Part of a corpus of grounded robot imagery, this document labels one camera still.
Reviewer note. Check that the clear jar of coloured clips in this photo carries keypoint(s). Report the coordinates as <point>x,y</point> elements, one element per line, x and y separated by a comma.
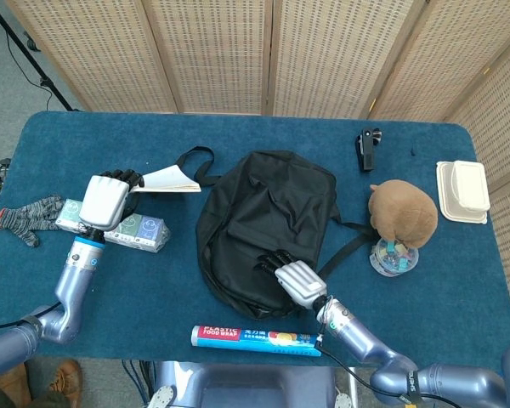
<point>393,261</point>

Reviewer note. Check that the brown plush toy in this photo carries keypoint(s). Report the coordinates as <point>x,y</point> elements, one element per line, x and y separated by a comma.
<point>404,212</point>

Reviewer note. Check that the wrapped tissue multipack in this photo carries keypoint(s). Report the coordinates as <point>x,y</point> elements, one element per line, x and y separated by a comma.
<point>146,231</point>

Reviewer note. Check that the grey knit glove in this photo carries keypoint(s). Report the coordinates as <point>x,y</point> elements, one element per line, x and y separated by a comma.
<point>30,217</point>

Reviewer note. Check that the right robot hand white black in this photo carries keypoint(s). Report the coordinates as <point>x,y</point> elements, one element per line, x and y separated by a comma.
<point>299,282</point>

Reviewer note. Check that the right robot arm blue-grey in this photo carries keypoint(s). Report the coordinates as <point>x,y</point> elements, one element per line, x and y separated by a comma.
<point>365,340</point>

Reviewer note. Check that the blue plastic food wrap roll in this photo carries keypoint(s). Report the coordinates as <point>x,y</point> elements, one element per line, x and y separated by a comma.
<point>255,340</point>

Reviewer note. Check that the blue tablecloth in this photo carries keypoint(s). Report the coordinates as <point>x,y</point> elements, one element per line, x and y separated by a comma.
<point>280,132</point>

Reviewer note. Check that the black tripod stand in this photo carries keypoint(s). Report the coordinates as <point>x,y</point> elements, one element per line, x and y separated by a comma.
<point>44,81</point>

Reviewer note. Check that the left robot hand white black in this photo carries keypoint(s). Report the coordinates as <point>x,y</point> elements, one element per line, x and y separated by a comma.
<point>104,200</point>

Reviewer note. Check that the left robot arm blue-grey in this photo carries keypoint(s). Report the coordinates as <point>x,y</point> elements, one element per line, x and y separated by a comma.
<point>74,289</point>

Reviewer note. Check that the beige lidded food container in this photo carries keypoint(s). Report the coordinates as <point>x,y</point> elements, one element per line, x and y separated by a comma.
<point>465,191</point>

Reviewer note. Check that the blue-grey robot torso base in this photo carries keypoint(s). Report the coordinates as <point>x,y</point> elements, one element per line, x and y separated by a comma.
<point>246,387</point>

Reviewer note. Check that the white spiral notebook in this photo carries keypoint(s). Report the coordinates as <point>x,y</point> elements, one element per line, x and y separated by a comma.
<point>170,180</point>

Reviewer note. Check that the black clip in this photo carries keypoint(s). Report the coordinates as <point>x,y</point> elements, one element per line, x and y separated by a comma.
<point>366,151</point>

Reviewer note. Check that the black backpack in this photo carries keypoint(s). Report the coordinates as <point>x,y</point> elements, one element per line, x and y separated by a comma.
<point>263,204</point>

